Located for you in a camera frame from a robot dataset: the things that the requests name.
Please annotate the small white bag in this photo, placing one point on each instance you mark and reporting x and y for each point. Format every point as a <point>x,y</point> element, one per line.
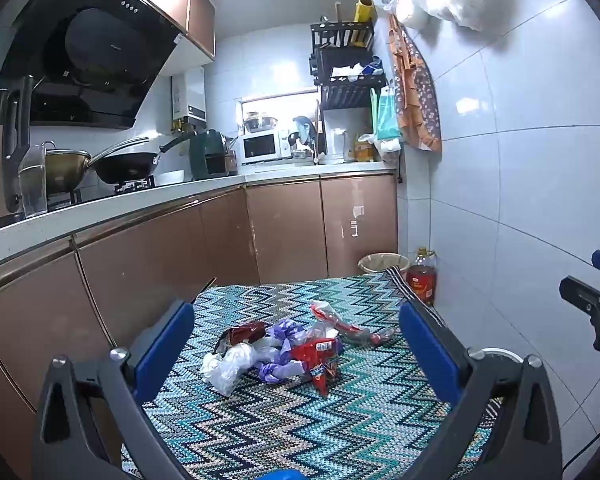
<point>390,149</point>

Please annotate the woven wastebasket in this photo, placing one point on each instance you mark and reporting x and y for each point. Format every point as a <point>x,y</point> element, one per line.
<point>382,262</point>

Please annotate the dark red snack wrapper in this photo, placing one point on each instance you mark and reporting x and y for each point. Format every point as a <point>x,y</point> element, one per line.
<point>242,335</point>

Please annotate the teal plastic bag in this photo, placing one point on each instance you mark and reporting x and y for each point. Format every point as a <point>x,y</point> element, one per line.
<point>387,115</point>

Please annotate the wooden stick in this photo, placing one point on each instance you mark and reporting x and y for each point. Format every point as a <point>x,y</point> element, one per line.
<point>338,12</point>

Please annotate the white plastic bag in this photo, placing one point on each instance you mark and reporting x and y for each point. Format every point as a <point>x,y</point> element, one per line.
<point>227,367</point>

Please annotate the yellow packet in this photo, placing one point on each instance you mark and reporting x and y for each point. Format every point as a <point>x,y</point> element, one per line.
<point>364,151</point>

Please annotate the purple plastic bag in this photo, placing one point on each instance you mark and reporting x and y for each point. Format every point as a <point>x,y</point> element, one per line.
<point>292,329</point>
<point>280,369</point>

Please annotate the white kitchen countertop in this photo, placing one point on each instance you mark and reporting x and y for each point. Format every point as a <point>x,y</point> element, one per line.
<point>145,197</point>

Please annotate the white microwave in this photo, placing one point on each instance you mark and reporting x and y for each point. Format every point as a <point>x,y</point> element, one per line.
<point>260,146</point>

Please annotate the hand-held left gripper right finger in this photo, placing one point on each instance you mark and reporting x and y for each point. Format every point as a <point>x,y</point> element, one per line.
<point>430,350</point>

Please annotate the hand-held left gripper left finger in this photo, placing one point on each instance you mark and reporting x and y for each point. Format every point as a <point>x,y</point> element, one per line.
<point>165,350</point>

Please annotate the red and white wrapper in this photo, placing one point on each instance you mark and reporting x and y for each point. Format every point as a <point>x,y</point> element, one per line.
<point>327,315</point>

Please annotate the glass pitcher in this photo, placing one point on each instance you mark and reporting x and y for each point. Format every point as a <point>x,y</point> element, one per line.
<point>34,185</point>

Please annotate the green countertop appliance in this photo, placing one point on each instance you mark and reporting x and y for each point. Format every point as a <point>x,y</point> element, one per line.
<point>205,155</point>

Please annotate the white water heater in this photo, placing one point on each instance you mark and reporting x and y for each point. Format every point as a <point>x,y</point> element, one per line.
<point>192,95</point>

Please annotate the blue grey cloth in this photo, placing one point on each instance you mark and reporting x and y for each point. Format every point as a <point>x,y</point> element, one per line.
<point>304,130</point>

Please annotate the black range hood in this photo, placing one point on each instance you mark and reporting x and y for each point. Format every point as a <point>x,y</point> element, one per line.
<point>95,60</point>

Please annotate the zigzag patterned tablecloth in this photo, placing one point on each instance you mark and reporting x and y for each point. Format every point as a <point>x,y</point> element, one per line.
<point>290,435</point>

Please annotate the gas stove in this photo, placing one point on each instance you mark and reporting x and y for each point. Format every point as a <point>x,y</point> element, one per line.
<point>130,187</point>

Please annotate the clear wrapper with red print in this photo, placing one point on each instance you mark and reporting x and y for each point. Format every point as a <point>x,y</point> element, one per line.
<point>365,335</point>

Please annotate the white dish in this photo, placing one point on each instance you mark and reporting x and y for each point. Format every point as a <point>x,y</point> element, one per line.
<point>171,176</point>

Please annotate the steel pots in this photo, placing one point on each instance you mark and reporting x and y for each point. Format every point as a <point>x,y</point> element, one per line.
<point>260,122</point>

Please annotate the small brown box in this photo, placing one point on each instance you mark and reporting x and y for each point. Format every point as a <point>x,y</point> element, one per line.
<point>230,162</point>

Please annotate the cooking oil bottle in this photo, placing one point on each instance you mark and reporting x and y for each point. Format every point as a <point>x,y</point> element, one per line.
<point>421,280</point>

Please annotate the black wok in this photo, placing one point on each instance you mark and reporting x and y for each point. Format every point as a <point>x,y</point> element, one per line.
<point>125,167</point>

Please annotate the orange floral apron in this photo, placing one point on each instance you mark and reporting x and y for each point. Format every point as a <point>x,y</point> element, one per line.
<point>420,95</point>

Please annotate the yellow roll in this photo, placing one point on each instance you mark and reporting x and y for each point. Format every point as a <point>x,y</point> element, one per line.
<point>365,17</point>

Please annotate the black dish rack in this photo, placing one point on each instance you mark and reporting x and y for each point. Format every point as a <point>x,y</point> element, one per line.
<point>347,92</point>

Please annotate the brown upper wall cabinets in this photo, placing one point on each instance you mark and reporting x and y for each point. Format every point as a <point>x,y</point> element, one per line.
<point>200,15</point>

